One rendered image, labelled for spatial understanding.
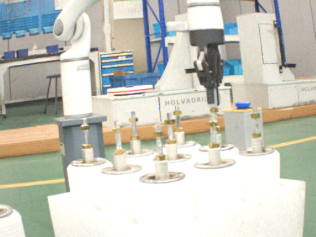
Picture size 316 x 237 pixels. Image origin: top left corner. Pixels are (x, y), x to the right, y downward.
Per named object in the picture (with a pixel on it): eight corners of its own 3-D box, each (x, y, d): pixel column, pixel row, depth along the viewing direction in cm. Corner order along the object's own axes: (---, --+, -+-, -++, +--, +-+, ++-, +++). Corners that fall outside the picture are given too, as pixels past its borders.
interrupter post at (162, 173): (173, 179, 82) (171, 159, 82) (162, 182, 80) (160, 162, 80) (162, 178, 84) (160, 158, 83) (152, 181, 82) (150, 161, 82)
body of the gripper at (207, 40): (215, 24, 98) (220, 70, 99) (228, 26, 105) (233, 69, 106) (181, 27, 101) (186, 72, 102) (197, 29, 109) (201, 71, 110)
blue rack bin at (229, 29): (212, 37, 681) (210, 23, 679) (236, 37, 694) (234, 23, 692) (229, 34, 635) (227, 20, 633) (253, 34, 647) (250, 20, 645)
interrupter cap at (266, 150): (259, 158, 91) (259, 155, 91) (231, 156, 97) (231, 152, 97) (281, 151, 96) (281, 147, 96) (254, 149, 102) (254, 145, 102)
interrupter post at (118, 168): (112, 173, 91) (110, 155, 91) (120, 170, 93) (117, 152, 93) (123, 173, 90) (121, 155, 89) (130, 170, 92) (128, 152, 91)
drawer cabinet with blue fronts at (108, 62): (92, 104, 702) (89, 55, 696) (124, 100, 719) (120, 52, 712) (103, 105, 648) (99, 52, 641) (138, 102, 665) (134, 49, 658)
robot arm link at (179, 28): (182, 33, 111) (179, 7, 110) (229, 29, 106) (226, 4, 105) (164, 32, 103) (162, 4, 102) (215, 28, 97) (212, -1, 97)
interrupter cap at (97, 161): (71, 169, 96) (71, 166, 96) (71, 163, 104) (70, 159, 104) (108, 166, 98) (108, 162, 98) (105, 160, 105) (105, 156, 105)
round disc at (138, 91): (102, 95, 346) (101, 87, 346) (144, 91, 357) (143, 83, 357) (115, 97, 318) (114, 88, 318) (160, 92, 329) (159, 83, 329)
